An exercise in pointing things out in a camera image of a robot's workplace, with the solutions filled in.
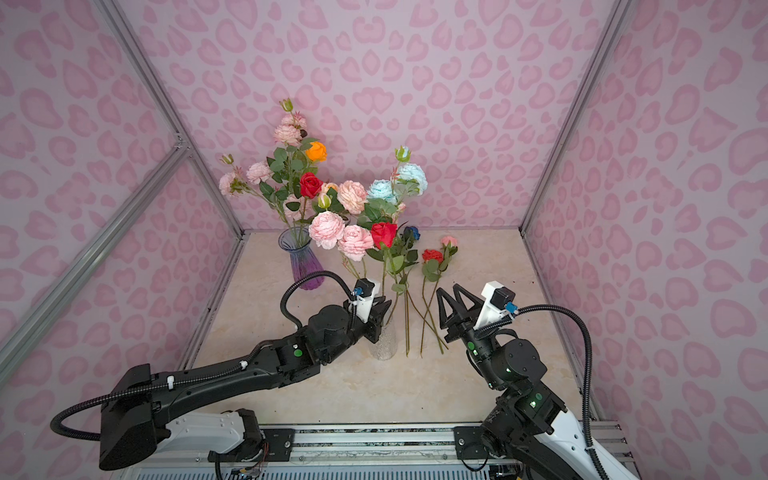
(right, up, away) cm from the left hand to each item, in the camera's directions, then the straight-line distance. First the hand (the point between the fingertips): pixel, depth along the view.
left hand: (390, 297), depth 70 cm
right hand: (+11, +3, -10) cm, 15 cm away
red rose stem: (+14, +4, +37) cm, 39 cm away
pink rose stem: (+21, +12, +40) cm, 47 cm away
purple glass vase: (-30, +14, +24) cm, 41 cm away
